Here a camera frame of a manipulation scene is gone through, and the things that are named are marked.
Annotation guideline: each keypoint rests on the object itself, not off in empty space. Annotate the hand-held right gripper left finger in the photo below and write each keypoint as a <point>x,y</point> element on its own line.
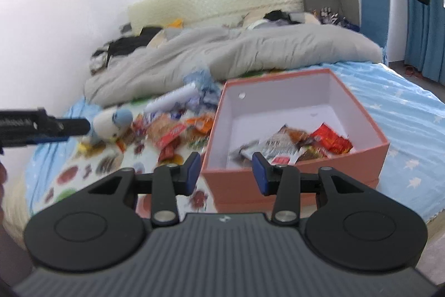
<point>193,172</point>

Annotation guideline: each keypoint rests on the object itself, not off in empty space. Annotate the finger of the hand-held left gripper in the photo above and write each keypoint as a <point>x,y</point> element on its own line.
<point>71,126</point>

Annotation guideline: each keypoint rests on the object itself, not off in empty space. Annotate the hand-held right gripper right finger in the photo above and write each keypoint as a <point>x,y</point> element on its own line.
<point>260,175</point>

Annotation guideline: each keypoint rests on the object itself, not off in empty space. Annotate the pile of snack packets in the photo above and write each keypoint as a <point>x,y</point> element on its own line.
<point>163,128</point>
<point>323,140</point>

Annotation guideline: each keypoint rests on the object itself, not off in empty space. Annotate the pink cardboard box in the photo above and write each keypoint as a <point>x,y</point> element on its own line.
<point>278,102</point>

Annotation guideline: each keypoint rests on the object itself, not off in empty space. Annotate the penguin plush toy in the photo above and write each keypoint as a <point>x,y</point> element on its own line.
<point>107,124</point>

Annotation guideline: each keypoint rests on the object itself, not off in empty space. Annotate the fruit print mat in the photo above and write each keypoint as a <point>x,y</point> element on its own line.
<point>69,175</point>

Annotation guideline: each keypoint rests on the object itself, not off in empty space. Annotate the pile of clothes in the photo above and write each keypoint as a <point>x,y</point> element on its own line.
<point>99,60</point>

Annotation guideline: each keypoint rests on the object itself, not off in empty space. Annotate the cream mattress side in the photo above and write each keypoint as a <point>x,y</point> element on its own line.
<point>15,199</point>

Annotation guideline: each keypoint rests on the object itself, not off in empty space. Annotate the white tube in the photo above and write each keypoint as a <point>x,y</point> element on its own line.
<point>167,100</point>

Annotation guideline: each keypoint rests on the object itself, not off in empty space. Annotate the crumpled blue plastic bag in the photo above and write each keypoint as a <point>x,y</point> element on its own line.
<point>200,79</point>

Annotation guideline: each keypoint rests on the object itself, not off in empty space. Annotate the black clothing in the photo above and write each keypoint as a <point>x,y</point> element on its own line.
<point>132,39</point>

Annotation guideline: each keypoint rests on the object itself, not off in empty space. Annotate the grey duvet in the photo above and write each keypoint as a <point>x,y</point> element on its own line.
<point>226,50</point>

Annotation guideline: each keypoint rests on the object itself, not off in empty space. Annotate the yellow item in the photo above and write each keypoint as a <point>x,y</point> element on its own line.
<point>174,22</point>

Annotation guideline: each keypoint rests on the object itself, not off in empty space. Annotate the light blue bedsheet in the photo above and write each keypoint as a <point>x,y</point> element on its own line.
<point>399,116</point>

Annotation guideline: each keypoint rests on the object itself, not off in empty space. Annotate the black cloth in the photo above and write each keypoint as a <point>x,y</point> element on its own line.
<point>276,15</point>

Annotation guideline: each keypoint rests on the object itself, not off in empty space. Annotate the beige pillow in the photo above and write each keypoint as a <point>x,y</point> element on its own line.
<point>306,18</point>

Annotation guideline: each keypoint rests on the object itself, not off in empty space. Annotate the group of small bottles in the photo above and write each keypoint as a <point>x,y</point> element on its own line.
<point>330,15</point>

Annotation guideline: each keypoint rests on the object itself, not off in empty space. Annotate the blue chair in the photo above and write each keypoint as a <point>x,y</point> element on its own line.
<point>375,15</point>

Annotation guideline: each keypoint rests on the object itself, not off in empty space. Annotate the blue curtain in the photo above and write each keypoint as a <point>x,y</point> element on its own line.
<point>424,46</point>

